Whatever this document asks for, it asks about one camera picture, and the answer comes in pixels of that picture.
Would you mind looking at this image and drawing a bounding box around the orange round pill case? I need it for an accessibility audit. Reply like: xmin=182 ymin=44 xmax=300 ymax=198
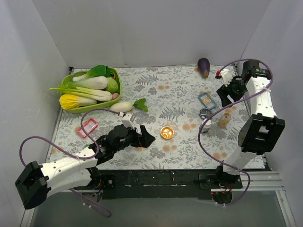
xmin=160 ymin=126 xmax=175 ymax=140

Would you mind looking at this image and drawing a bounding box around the clear bottle of yellow pills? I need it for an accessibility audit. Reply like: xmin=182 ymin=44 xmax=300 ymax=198
xmin=218 ymin=113 xmax=232 ymax=129

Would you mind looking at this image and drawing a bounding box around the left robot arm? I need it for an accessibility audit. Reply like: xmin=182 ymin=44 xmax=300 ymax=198
xmin=15 ymin=125 xmax=155 ymax=210

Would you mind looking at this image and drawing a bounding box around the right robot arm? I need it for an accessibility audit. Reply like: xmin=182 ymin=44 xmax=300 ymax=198
xmin=214 ymin=59 xmax=285 ymax=188

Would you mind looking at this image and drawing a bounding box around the blue rectangular pill box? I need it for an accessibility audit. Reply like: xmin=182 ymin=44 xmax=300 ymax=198
xmin=198 ymin=92 xmax=217 ymax=110

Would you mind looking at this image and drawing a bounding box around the dark round pill case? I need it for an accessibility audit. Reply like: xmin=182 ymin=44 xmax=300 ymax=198
xmin=199 ymin=108 xmax=212 ymax=120

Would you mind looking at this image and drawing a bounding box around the white radish with leaf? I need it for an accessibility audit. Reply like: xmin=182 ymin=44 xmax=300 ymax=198
xmin=110 ymin=98 xmax=149 ymax=112

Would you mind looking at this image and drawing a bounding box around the white cap pill bottle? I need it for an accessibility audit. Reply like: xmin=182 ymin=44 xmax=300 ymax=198
xmin=201 ymin=119 xmax=212 ymax=133

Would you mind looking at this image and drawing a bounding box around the purple eggplant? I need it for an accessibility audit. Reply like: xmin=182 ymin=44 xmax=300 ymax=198
xmin=197 ymin=58 xmax=210 ymax=78

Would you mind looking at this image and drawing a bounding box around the pink rectangular pill box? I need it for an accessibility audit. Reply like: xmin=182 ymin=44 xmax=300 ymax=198
xmin=76 ymin=118 xmax=98 ymax=138

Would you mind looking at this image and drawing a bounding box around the pink sweet potato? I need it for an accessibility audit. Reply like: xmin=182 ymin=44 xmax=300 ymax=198
xmin=112 ymin=93 xmax=119 ymax=100

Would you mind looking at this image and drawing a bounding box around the floral table mat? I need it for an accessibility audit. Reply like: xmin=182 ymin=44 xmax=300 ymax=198
xmin=47 ymin=65 xmax=266 ymax=170

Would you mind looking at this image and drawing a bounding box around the green round cabbage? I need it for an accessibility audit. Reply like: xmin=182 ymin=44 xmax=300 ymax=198
xmin=104 ymin=78 xmax=118 ymax=93

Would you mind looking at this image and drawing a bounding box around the green vegetable basket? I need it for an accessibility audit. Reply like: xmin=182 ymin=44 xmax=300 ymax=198
xmin=56 ymin=65 xmax=122 ymax=113

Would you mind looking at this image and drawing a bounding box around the white bok choy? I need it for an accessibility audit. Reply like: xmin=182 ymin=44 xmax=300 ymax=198
xmin=65 ymin=65 xmax=111 ymax=90

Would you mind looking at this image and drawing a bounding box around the yellow napa cabbage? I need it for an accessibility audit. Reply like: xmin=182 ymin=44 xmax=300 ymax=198
xmin=59 ymin=94 xmax=97 ymax=110

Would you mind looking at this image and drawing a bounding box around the long white celery cabbage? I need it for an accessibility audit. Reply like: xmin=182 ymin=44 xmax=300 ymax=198
xmin=50 ymin=87 xmax=112 ymax=102

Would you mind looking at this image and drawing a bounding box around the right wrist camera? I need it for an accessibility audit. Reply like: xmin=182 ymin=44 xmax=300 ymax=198
xmin=215 ymin=69 xmax=233 ymax=87

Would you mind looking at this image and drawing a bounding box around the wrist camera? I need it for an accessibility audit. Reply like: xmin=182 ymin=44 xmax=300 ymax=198
xmin=122 ymin=113 xmax=135 ymax=129
xmin=215 ymin=69 xmax=233 ymax=87

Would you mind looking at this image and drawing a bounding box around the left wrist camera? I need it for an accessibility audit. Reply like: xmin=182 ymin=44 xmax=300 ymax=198
xmin=122 ymin=113 xmax=135 ymax=129

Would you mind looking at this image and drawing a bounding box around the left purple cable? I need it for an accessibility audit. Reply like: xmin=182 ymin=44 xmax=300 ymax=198
xmin=19 ymin=108 xmax=125 ymax=218

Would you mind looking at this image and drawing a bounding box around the purple cable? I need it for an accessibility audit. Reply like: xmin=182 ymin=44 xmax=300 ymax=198
xmin=19 ymin=108 xmax=125 ymax=218
xmin=198 ymin=59 xmax=274 ymax=205

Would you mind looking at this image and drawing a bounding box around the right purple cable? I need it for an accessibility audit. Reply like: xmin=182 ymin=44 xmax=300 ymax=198
xmin=198 ymin=59 xmax=274 ymax=205

